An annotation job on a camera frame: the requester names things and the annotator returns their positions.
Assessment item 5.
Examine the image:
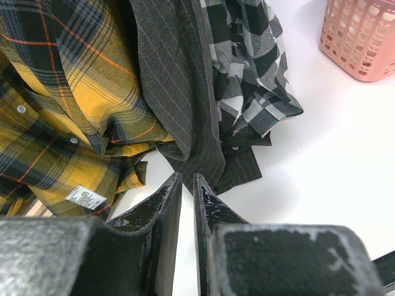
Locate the black white checkered shirt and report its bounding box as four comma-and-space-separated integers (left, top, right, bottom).
200, 1, 303, 141

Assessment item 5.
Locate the yellow plaid shirt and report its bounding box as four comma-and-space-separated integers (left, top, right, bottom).
1, 1, 172, 220

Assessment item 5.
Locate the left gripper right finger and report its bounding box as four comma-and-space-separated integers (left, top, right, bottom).
193, 174, 384, 295

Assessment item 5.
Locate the pink plastic basket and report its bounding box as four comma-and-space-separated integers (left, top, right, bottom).
319, 0, 394, 82

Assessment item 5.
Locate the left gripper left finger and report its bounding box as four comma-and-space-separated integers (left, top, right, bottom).
1, 173, 182, 295

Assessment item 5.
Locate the dark green striped shirt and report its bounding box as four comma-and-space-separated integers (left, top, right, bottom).
130, 1, 262, 194

